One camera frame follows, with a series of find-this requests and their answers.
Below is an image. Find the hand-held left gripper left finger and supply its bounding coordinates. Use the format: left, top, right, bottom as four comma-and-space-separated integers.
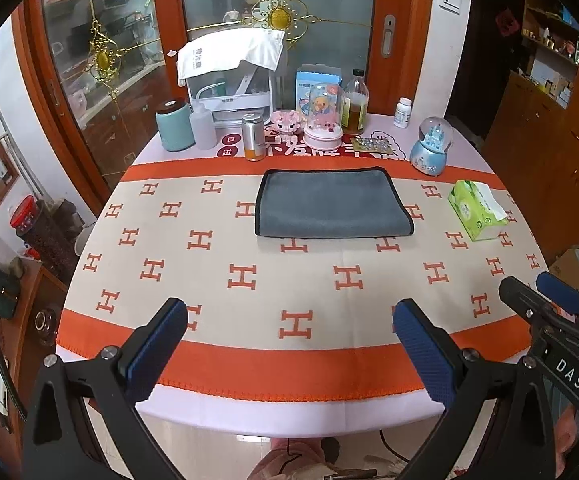
22, 297, 190, 480

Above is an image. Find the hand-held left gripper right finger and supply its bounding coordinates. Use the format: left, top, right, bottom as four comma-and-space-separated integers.
392, 298, 561, 480

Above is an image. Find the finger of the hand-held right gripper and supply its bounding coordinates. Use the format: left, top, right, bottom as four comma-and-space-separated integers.
499, 275, 577, 333
536, 270, 579, 352

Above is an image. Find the grey towel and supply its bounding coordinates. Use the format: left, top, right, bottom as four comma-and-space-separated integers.
254, 166, 415, 239

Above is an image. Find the cardboard box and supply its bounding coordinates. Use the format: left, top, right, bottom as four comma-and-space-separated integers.
548, 245, 579, 292

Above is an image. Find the green tissue pack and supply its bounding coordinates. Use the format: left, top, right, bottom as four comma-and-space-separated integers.
448, 180, 510, 242

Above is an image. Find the orange patterned table cover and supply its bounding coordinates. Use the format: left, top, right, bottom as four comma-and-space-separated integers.
55, 157, 551, 404

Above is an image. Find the wooden side table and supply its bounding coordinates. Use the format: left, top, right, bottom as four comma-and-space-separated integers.
0, 260, 70, 413

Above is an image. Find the wooden cabinet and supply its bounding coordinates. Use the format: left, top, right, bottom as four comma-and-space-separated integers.
483, 70, 579, 263

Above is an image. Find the red lid jar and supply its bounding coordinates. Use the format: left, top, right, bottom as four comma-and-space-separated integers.
10, 195, 77, 283

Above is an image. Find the blue snow globe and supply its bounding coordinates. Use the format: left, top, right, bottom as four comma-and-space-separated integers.
409, 116, 454, 177

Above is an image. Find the person's pink clothing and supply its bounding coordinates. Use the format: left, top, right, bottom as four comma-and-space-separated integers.
246, 437, 341, 480

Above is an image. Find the pill blister pack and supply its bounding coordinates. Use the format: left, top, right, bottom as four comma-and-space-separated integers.
350, 136, 401, 157

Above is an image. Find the white pill bottle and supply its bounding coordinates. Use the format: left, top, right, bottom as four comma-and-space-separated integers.
393, 98, 413, 128

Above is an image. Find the teal canister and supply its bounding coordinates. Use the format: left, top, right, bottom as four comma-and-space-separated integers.
156, 100, 196, 153

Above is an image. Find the white squeeze bottle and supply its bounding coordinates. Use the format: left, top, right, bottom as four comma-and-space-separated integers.
189, 101, 219, 151

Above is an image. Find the silver and orange can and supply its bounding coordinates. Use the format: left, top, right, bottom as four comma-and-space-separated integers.
241, 113, 266, 162

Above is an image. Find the glass bottle with yellow liquid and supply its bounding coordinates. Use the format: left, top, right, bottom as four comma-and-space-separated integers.
342, 69, 371, 135

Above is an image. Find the duck figure dome toy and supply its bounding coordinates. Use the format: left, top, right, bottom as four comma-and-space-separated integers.
303, 82, 345, 151

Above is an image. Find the pink block toy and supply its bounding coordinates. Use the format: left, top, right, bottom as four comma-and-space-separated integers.
269, 109, 306, 135

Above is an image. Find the white countertop appliance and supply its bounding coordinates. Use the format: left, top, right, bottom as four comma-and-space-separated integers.
186, 60, 276, 124

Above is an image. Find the red paper decoration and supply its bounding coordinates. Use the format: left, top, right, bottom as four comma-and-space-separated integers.
494, 9, 521, 37

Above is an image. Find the blue carton box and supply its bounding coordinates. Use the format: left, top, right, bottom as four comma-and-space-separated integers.
295, 64, 343, 117

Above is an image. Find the gold door ornament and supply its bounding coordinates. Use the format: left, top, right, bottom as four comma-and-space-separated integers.
86, 17, 126, 99
239, 0, 321, 52

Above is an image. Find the white cloth cover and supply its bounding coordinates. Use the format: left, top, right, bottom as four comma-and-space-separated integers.
176, 28, 286, 81

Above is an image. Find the black floor cable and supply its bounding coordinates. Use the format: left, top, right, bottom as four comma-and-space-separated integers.
379, 429, 406, 463

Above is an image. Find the wooden wall shelf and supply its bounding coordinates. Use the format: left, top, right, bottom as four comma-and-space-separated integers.
518, 0, 579, 111

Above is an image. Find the silver door handle plate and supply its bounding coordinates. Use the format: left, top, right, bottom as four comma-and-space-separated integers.
381, 14, 397, 57

